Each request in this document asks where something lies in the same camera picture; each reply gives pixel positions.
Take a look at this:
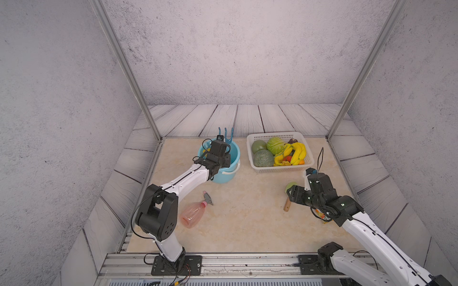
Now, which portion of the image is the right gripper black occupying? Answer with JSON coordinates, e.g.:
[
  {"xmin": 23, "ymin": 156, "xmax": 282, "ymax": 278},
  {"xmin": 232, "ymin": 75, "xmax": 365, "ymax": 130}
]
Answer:
[{"xmin": 286, "ymin": 184, "xmax": 324, "ymax": 212}]

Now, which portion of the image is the teal rake yellow handle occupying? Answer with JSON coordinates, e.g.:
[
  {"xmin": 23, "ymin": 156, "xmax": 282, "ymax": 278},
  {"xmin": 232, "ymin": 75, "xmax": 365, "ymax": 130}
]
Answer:
[{"xmin": 217, "ymin": 127, "xmax": 234, "ymax": 145}]

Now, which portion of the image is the pink spray bottle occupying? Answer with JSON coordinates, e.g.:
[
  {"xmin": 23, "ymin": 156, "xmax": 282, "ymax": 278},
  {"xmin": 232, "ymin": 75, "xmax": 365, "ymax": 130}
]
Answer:
[{"xmin": 180, "ymin": 191, "xmax": 213, "ymax": 229}]

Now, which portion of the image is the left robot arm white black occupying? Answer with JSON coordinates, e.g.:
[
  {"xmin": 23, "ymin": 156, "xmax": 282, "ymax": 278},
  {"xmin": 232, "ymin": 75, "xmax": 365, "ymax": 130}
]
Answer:
[{"xmin": 132, "ymin": 135, "xmax": 231, "ymax": 268}]

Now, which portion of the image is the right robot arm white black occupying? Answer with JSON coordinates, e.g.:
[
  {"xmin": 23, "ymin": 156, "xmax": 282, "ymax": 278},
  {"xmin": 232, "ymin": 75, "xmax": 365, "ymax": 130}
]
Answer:
[{"xmin": 286, "ymin": 168, "xmax": 451, "ymax": 286}]

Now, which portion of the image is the orange candy bag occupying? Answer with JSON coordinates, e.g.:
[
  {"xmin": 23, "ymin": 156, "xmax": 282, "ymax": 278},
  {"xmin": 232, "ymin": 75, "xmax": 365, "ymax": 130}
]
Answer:
[{"xmin": 312, "ymin": 209, "xmax": 332, "ymax": 224}]

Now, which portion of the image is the light blue plastic bucket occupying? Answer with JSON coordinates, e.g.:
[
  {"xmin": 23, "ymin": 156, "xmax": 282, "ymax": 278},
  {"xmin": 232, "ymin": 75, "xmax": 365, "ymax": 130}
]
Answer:
[{"xmin": 197, "ymin": 138, "xmax": 241, "ymax": 185}]

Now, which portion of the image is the smooth green melon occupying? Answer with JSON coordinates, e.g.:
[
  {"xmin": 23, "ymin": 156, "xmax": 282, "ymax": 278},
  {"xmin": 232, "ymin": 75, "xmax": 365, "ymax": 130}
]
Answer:
[{"xmin": 251, "ymin": 140, "xmax": 267, "ymax": 154}]

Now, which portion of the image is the netted green melon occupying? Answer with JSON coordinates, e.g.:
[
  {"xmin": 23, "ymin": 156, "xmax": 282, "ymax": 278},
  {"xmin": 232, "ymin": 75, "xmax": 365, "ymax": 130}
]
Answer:
[{"xmin": 253, "ymin": 149, "xmax": 274, "ymax": 168}]

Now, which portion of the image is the yellow banana bunch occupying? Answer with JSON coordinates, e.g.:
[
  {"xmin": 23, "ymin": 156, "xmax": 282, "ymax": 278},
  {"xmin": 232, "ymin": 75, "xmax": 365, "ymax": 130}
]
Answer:
[{"xmin": 283, "ymin": 143, "xmax": 307, "ymax": 166}]

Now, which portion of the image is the yellow bell pepper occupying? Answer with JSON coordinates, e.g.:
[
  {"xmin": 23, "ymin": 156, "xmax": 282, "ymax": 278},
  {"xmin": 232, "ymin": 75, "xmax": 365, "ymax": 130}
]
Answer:
[{"xmin": 274, "ymin": 154, "xmax": 292, "ymax": 166}]

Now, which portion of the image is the green cabbage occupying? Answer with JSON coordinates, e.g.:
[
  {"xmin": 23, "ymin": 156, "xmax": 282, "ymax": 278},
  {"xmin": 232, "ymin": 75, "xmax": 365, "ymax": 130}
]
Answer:
[{"xmin": 267, "ymin": 137, "xmax": 286, "ymax": 156}]

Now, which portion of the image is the white plastic basket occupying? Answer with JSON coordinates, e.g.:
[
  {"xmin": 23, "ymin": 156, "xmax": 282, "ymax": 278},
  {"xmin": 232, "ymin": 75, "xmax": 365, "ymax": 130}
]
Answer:
[{"xmin": 246, "ymin": 132, "xmax": 315, "ymax": 173}]

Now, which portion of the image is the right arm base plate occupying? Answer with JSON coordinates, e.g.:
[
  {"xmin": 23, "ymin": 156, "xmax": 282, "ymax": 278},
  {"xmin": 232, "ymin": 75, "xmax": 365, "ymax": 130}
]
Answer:
[{"xmin": 297, "ymin": 255, "xmax": 341, "ymax": 275}]

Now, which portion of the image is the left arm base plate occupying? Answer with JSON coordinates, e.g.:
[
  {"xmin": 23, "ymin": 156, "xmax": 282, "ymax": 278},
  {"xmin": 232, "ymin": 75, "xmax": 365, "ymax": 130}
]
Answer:
[{"xmin": 151, "ymin": 255, "xmax": 203, "ymax": 276}]

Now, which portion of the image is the aluminium front rail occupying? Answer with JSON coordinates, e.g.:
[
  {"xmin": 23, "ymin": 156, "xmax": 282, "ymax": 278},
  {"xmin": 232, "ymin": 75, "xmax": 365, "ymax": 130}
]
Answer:
[{"xmin": 94, "ymin": 252, "xmax": 380, "ymax": 286}]

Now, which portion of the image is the left aluminium frame post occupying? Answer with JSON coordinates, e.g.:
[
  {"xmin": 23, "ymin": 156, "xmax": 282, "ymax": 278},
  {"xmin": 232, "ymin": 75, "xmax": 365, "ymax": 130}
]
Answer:
[{"xmin": 90, "ymin": 0, "xmax": 162, "ymax": 141}]

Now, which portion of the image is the aluminium frame post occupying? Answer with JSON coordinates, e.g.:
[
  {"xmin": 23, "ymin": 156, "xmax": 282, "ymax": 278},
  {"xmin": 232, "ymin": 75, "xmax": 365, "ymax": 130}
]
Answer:
[
  {"xmin": 90, "ymin": 0, "xmax": 162, "ymax": 141},
  {"xmin": 326, "ymin": 0, "xmax": 407, "ymax": 142}
]

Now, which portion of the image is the right aluminium frame post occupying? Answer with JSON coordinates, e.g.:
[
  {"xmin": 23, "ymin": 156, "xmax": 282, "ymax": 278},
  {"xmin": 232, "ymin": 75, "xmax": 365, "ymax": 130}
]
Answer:
[{"xmin": 326, "ymin": 0, "xmax": 407, "ymax": 142}]

